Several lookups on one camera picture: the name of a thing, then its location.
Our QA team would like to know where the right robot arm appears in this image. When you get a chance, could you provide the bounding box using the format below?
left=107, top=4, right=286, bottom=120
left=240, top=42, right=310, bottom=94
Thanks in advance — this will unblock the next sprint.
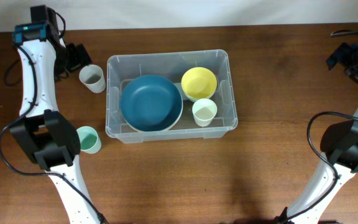
left=273, top=29, right=358, bottom=223

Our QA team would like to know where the cream cup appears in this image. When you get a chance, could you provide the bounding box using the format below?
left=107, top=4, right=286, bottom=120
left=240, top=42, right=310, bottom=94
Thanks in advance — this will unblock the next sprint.
left=192, top=98, right=218, bottom=127

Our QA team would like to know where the grey cup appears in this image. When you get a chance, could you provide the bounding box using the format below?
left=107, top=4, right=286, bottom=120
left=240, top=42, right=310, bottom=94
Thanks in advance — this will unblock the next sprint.
left=79, top=65, right=106, bottom=93

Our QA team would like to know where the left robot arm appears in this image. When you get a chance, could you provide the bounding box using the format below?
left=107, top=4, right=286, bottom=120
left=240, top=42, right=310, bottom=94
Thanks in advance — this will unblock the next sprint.
left=6, top=5, right=107, bottom=223

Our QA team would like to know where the light green bowl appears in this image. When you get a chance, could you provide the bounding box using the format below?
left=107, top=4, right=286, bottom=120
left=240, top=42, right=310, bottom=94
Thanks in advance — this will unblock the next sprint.
left=183, top=90, right=215, bottom=102

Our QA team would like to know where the dark blue plate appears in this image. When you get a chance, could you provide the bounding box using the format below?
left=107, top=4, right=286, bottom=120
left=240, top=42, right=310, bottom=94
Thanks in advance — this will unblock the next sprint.
left=119, top=75, right=183, bottom=133

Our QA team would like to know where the clear plastic storage container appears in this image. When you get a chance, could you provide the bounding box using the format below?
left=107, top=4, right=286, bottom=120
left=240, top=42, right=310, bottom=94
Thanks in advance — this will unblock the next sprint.
left=106, top=49, right=238, bottom=144

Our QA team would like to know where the green cup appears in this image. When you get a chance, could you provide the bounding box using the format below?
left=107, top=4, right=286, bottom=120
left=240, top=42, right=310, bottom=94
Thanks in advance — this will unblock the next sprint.
left=76, top=126, right=102, bottom=154

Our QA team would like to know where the cream plate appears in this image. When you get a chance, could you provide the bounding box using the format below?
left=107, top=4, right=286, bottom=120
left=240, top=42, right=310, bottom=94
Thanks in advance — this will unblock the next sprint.
left=122, top=105, right=183, bottom=133

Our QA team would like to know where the yellow bowl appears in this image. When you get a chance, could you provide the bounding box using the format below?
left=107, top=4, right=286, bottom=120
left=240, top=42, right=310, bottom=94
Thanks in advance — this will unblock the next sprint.
left=181, top=67, right=218, bottom=92

